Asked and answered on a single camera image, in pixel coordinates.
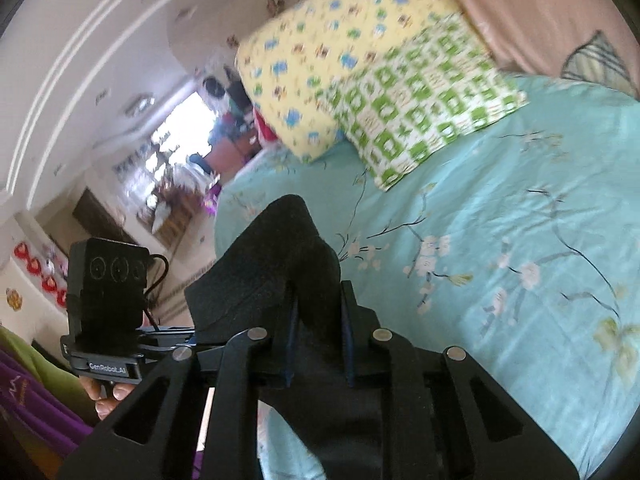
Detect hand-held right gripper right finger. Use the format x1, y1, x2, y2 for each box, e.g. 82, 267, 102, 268
340, 280, 581, 480

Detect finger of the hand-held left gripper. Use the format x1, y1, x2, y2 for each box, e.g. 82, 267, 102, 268
137, 326, 202, 361

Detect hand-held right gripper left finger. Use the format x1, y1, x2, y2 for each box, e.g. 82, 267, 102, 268
57, 300, 301, 480

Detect black pants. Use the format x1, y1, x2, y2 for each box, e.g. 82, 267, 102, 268
184, 194, 436, 480

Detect person's left hand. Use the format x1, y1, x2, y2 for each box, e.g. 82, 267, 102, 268
80, 377, 138, 418

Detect dark flat television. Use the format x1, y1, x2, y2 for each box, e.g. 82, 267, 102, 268
72, 187, 127, 247

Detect person's purple green garment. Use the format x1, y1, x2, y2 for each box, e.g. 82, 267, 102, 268
0, 325, 98, 463

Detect bright window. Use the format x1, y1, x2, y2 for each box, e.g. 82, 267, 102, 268
150, 91, 222, 171

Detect teal floral bedsheet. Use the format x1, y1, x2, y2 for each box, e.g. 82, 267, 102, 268
212, 72, 640, 480

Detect ceiling lamp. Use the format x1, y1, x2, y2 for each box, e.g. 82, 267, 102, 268
125, 92, 157, 117

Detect green checked pillow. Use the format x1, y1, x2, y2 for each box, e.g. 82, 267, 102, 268
325, 12, 530, 193

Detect yellow printed pillow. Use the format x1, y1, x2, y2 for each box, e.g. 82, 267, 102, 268
235, 0, 463, 163

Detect pink quilt with plaid hearts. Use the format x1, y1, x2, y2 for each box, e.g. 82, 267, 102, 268
415, 0, 640, 101

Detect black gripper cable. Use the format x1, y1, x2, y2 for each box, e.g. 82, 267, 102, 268
142, 254, 171, 333

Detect red wall decorations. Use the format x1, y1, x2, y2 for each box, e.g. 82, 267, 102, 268
12, 242, 69, 307

